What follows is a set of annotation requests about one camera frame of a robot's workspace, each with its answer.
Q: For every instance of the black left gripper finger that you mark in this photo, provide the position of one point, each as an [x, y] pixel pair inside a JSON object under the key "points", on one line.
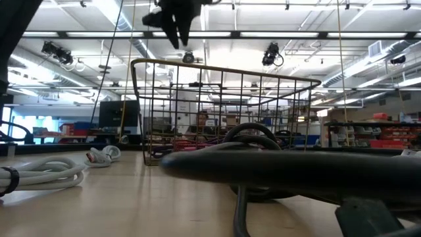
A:
{"points": [[188, 26], [171, 29]]}

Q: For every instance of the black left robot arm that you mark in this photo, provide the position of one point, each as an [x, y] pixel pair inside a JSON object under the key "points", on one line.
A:
{"points": [[13, 33]]}

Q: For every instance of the black overhead light beam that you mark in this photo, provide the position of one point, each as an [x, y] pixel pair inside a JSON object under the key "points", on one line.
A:
{"points": [[235, 34]]}

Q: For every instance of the person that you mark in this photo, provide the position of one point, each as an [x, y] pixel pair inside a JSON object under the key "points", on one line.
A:
{"points": [[202, 120]]}

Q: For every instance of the black computer monitor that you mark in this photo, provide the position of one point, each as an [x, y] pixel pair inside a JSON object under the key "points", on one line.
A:
{"points": [[115, 113]]}

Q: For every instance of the red storage bins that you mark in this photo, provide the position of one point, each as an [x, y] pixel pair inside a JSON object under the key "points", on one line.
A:
{"points": [[70, 130]]}

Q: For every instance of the black storage shelf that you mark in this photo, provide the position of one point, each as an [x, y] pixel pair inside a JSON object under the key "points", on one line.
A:
{"points": [[378, 135]]}

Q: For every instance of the black ceiling camera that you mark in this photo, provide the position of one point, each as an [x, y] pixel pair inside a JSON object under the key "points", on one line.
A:
{"points": [[270, 54], [188, 57]]}

